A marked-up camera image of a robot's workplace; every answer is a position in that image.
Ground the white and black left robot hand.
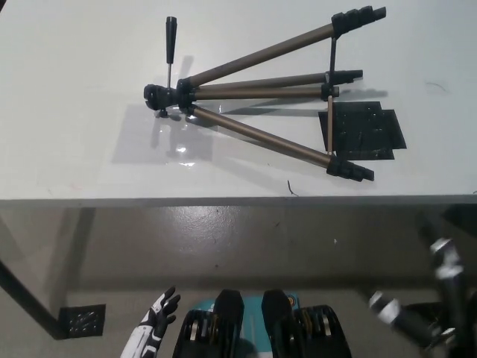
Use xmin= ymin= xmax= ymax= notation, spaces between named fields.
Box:
xmin=125 ymin=286 xmax=181 ymax=358

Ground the bronze and black camera tripod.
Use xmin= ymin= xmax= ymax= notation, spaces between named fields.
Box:
xmin=143 ymin=6 xmax=388 ymax=183

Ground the black table foot plate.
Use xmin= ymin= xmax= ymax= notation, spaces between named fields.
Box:
xmin=58 ymin=304 xmax=107 ymax=340

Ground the black metal table leg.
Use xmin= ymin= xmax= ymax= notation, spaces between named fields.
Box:
xmin=0 ymin=257 xmax=63 ymax=339

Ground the clear glossy tape patch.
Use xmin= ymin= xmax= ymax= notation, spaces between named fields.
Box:
xmin=113 ymin=103 xmax=221 ymax=168

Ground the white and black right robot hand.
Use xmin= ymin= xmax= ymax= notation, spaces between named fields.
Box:
xmin=367 ymin=219 xmax=467 ymax=331

